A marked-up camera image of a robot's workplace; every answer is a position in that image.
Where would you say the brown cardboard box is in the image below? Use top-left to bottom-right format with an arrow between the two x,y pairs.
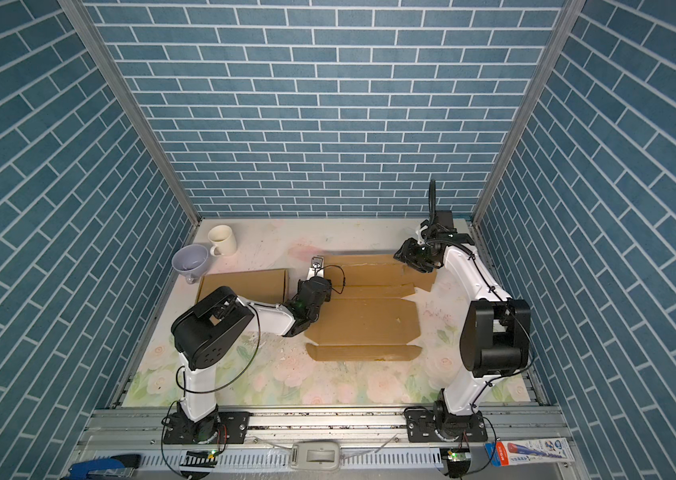
196,269 -> 288,304
305,254 -> 436,362

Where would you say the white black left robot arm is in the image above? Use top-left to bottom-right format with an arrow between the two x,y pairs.
162,275 -> 333,444

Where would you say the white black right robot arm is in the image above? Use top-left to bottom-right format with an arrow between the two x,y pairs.
394,238 -> 531,442

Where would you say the white red blue tube box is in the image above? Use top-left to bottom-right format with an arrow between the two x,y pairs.
485,438 -> 574,467

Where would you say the cream ceramic mug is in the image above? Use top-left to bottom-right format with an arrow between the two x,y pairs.
207,224 -> 238,257

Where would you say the lavender ceramic bowl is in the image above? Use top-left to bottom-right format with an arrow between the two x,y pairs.
171,244 -> 210,284

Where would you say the blue black tool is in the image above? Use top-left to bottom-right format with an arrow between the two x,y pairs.
64,454 -> 142,480

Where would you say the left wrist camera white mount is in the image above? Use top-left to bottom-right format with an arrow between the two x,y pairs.
306,256 -> 325,280

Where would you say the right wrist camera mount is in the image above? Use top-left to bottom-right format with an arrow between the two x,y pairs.
418,210 -> 457,241

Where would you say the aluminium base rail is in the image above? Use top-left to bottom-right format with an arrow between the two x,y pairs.
68,404 -> 588,479

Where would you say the aluminium corner post right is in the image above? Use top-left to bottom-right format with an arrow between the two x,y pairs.
472,0 -> 586,225

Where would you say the aluminium corner post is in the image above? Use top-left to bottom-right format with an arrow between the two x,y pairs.
58,0 -> 201,226
472,0 -> 586,225

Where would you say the aluminium corner post left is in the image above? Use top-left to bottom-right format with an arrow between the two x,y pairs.
58,0 -> 201,226

